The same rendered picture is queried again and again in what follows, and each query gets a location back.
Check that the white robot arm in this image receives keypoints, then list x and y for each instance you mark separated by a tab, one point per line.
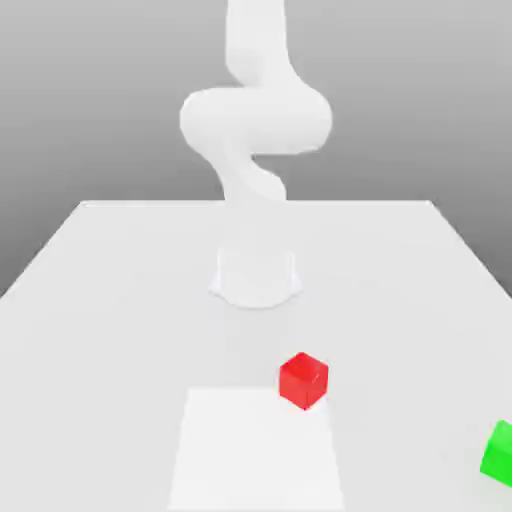
256	120

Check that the small red cube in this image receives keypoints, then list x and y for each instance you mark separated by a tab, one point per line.
303	380

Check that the small green cube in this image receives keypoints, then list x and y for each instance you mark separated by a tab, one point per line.
500	456

